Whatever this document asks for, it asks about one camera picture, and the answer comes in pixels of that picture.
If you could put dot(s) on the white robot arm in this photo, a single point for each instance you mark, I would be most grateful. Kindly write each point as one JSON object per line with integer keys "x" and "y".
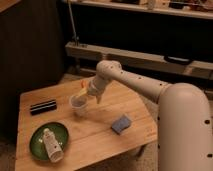
{"x": 185, "y": 130}

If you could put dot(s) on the white ceramic cup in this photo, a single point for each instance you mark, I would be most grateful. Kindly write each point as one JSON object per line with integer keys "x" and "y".
{"x": 53, "y": 149}

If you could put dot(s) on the orange carrot toy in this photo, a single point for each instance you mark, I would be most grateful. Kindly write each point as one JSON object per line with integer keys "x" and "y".
{"x": 83, "y": 84}

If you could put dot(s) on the wooden shelf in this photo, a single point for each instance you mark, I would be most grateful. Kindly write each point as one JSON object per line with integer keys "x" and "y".
{"x": 139, "y": 8}

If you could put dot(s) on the wooden table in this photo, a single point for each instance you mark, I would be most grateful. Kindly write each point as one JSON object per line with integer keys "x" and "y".
{"x": 91, "y": 138}

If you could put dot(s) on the black handle clamp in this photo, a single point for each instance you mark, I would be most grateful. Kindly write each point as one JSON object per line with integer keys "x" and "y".
{"x": 178, "y": 60}

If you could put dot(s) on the green plate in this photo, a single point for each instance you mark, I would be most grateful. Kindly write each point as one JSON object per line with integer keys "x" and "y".
{"x": 36, "y": 145}

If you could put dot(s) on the blue sponge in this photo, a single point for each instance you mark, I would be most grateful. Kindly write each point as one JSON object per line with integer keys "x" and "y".
{"x": 121, "y": 124}

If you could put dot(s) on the wooden beam rail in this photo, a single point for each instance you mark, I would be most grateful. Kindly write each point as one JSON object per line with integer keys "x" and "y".
{"x": 197, "y": 69}

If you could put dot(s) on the metal pole stand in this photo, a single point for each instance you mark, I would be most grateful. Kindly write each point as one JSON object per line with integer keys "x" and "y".
{"x": 75, "y": 37}

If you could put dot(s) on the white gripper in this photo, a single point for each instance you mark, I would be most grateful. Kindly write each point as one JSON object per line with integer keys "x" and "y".
{"x": 96, "y": 87}

